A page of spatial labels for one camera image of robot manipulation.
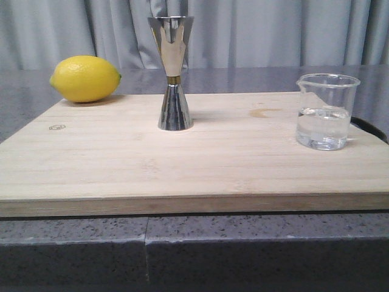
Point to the steel double jigger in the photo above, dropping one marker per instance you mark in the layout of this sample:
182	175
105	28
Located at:
171	34

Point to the glass beaker with clear liquid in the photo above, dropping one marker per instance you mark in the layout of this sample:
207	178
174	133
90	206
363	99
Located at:
326	105

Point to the wooden cutting board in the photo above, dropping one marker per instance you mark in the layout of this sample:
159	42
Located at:
110	158

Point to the yellow lemon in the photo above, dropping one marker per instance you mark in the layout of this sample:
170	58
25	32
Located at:
85	78

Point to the grey curtain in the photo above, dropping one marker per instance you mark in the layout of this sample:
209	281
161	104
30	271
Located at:
225	34

